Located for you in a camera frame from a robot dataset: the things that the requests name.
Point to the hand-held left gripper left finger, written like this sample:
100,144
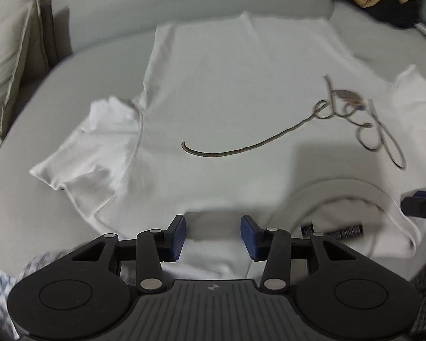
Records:
177,238

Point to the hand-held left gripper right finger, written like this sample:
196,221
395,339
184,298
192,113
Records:
250,238

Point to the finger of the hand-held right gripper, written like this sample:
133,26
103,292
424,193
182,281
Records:
424,206

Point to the white t-shirt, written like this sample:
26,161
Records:
216,96

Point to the grey sofa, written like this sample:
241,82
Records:
21,202

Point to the person's patterned clothing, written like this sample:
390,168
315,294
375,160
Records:
0,291

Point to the small grey pillow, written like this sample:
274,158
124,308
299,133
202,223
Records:
5,78

